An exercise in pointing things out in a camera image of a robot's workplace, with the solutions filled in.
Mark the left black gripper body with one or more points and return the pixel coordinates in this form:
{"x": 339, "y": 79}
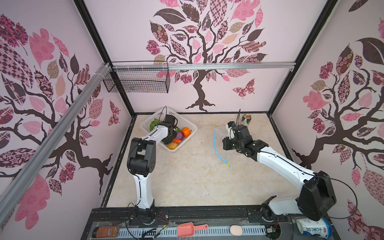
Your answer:
{"x": 169, "y": 137}

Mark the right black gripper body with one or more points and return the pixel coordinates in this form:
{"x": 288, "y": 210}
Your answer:
{"x": 229, "y": 144}

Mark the orange bell pepper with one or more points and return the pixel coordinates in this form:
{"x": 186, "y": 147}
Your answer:
{"x": 186, "y": 132}

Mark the clear zip top bag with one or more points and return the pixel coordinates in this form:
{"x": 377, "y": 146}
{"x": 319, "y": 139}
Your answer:
{"x": 219, "y": 134}

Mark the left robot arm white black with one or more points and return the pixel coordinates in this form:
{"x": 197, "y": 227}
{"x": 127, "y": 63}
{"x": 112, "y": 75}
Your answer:
{"x": 142, "y": 158}

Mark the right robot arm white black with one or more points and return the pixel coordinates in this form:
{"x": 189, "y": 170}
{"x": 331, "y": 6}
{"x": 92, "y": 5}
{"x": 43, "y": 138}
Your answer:
{"x": 316, "y": 195}

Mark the white plastic perforated basket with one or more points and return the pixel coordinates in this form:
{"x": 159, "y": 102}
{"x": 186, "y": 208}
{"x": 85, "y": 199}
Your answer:
{"x": 182, "y": 123}

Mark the green napa cabbage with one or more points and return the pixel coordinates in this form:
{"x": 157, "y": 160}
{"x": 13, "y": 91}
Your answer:
{"x": 154, "y": 123}

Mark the green beverage can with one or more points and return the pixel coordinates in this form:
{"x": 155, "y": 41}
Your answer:
{"x": 246, "y": 119}

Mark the yellow brown potato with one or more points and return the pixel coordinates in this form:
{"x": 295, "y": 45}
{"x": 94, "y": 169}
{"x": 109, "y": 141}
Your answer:
{"x": 172, "y": 146}

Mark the beige oval sponge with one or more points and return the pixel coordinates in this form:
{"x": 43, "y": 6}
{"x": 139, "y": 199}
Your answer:
{"x": 236, "y": 230}

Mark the pink plastic scoop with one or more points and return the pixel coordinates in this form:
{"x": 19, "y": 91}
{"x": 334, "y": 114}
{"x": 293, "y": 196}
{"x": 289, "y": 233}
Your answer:
{"x": 188, "y": 229}

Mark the white yogurt bottle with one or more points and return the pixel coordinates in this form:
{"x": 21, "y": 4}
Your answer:
{"x": 321, "y": 228}

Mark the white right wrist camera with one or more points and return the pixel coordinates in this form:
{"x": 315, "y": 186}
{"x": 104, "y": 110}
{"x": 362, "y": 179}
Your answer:
{"x": 229, "y": 127}

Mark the black wire wall basket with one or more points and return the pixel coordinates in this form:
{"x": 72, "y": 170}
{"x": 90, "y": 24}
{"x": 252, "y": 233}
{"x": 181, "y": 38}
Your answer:
{"x": 138, "y": 77}

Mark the silver aluminium rail back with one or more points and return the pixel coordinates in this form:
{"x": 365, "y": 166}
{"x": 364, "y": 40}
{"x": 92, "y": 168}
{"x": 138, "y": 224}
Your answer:
{"x": 222, "y": 66}

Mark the silver aluminium rail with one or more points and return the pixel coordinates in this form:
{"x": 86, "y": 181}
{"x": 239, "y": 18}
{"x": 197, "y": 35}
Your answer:
{"x": 222, "y": 66}
{"x": 23, "y": 180}

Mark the silver aluminium rail left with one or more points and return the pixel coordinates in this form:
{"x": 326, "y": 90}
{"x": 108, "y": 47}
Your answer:
{"x": 23, "y": 180}

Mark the white cable tray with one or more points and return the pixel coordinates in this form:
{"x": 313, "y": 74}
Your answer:
{"x": 171, "y": 232}

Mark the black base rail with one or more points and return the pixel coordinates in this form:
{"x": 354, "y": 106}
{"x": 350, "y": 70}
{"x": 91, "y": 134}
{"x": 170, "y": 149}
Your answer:
{"x": 214, "y": 216}

